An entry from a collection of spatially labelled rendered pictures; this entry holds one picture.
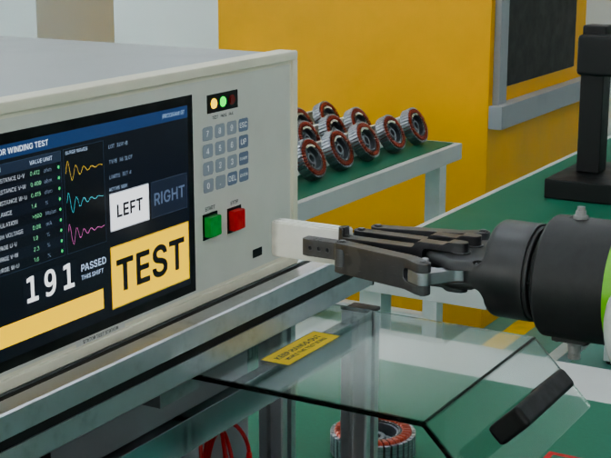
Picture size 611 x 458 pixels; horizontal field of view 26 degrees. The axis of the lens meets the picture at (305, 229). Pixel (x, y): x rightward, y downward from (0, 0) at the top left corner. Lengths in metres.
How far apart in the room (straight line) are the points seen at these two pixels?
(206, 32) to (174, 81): 6.25
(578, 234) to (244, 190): 0.34
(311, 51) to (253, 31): 0.26
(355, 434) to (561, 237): 0.49
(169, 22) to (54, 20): 2.52
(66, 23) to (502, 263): 4.15
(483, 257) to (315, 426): 0.88
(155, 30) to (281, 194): 6.31
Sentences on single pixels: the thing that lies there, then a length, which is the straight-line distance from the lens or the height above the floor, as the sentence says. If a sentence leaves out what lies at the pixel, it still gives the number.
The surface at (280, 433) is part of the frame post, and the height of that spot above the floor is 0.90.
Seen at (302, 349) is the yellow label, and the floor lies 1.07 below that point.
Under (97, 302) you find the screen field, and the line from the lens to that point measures 1.03.
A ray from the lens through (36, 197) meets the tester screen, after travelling 0.96.
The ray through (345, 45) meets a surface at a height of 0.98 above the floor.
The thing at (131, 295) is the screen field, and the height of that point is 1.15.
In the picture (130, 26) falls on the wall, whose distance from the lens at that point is 7.63.
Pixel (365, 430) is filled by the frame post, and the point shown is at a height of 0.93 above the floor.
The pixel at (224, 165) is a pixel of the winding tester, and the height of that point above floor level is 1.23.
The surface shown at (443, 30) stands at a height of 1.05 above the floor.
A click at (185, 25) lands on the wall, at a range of 7.41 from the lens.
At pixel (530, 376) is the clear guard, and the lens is 1.19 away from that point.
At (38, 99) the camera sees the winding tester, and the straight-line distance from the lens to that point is 0.95.
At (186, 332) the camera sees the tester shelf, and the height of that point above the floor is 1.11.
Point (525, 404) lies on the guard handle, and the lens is 1.08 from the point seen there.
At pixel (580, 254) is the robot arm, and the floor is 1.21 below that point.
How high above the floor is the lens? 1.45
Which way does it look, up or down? 14 degrees down
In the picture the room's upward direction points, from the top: straight up
